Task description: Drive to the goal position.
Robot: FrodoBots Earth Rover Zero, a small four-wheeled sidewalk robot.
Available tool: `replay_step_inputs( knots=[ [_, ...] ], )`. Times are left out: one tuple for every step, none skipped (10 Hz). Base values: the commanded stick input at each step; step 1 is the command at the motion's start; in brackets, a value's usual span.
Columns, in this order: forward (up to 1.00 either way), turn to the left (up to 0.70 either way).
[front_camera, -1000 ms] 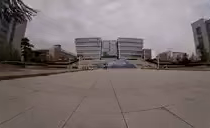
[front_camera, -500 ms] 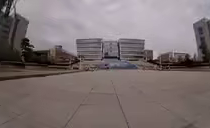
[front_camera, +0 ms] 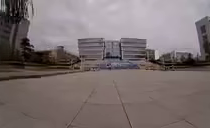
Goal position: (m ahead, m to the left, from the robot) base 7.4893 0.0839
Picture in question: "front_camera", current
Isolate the large white layered building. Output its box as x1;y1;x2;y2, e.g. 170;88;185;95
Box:
77;37;148;62

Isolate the small white building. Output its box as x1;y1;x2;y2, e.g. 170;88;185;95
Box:
146;48;160;61

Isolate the grey paved plaza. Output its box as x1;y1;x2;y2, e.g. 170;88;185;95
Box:
0;68;210;128

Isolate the low brown building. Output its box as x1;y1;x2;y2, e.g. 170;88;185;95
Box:
35;45;81;64

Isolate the low white building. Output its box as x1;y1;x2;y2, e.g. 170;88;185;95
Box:
160;50;195;63

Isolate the raised dark kerb strip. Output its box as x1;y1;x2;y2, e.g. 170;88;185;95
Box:
0;68;81;83

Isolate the dark conifer tree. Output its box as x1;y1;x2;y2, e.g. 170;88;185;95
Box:
20;37;35;63

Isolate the tall grey building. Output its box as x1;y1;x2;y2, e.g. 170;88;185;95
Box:
0;0;35;63

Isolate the grey block building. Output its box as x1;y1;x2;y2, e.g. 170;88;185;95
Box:
194;15;210;62

